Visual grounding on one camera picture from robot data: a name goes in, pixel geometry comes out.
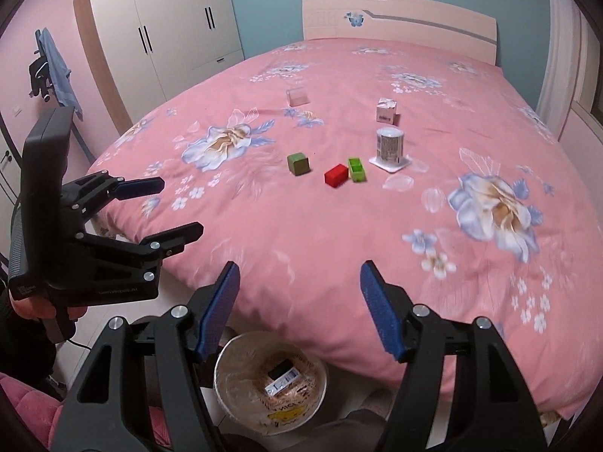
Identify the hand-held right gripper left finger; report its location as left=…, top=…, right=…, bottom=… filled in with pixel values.
left=49, top=261, right=241, bottom=452

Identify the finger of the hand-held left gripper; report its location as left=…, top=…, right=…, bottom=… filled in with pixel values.
left=62, top=172, right=166, bottom=220
left=74, top=221, right=204, bottom=279

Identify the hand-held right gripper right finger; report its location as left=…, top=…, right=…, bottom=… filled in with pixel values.
left=360, top=260, right=549, bottom=452

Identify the white round waste bin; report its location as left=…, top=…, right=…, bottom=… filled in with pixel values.
left=213, top=332, right=329, bottom=435

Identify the olive green wooden cube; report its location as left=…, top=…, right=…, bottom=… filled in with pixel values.
left=287, top=153, right=312, bottom=176

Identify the labelled white can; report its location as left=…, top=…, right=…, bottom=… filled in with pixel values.
left=375, top=127, right=406, bottom=163

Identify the small white carton box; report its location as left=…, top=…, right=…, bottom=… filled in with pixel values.
left=375, top=97, right=400, bottom=125

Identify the person's left hand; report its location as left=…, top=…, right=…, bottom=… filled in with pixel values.
left=10, top=298, right=88, bottom=325

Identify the white black-trimmed cabinet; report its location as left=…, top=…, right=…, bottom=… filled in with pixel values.
left=0, top=118, right=24, bottom=212

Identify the blue coat stand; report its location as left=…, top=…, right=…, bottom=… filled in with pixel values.
left=70, top=118, right=97, bottom=163

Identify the pink floral blanket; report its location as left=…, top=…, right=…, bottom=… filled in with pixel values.
left=87, top=38, right=603, bottom=422

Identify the black and white small box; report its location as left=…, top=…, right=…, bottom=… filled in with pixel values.
left=265, top=359, right=302, bottom=395

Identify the person's leg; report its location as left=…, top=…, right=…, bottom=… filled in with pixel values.
left=325, top=386, right=401, bottom=452

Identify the black hanging item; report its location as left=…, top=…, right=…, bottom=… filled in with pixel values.
left=27, top=54, right=54, bottom=103

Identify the blue hanging cloth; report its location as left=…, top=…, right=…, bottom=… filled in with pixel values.
left=35, top=27, right=84, bottom=122

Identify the white square coaster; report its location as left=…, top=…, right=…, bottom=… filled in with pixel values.
left=368, top=153, right=413, bottom=173

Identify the white wardrobe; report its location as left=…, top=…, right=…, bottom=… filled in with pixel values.
left=73, top=0, right=246, bottom=135

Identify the pink fuzzy cloth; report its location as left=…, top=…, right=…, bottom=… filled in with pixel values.
left=0, top=371, right=67, bottom=452

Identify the pale bed headboard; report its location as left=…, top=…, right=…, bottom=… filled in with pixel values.
left=300, top=0, right=499, bottom=66

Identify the white window trim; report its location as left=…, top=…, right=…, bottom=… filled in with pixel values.
left=542, top=0, right=585, bottom=139

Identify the black cable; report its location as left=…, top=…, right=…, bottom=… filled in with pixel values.
left=57, top=336, right=95, bottom=351

